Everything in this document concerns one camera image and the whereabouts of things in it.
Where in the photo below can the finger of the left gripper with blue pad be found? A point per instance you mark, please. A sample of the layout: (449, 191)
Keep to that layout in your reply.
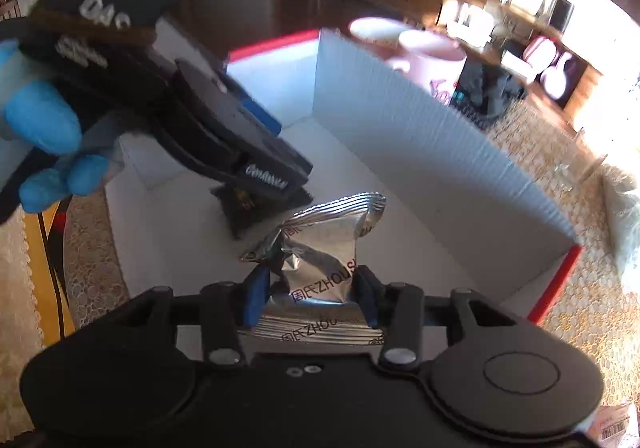
(261, 115)

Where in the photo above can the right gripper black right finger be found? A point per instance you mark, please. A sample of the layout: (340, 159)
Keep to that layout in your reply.
(397, 309)

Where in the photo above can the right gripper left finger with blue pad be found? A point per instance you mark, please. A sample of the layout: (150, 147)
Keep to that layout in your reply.
(226, 307)

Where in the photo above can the silver foil snack packet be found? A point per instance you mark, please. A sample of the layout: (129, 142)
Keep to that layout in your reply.
(312, 256)

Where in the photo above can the black snack packet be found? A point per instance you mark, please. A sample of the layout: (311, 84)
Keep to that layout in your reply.
(244, 210)

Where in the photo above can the white purple bread packet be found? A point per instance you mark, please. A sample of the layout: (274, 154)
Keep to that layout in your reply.
(616, 426)

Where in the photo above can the left hand blue glove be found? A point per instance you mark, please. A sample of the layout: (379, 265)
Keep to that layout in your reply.
(35, 116)

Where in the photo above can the red cardboard box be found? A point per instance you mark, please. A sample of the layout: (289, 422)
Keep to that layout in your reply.
(326, 72)

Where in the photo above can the pink mug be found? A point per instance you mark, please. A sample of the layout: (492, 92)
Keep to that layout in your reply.
(431, 60)

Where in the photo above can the lace tablecloth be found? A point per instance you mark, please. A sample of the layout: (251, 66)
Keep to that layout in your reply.
(463, 210)

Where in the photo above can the black cloth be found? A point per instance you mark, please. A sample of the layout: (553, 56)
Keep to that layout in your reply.
(485, 93)

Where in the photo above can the clear drinking glass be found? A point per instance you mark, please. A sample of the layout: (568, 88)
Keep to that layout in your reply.
(577, 161)

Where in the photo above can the clear bag dark contents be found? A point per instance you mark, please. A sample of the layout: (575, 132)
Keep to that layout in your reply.
(621, 198)

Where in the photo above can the wooden tv sideboard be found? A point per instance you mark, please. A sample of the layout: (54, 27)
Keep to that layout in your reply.
(516, 24)

